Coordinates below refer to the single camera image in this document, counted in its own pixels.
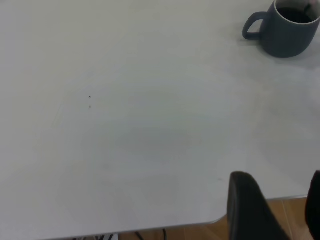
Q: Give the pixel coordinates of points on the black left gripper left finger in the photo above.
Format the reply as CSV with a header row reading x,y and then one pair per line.
x,y
250,210

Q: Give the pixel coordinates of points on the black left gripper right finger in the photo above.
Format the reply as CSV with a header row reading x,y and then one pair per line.
x,y
314,207

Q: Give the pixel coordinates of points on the dark grey ceramic mug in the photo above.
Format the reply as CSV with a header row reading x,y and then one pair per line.
x,y
287,32

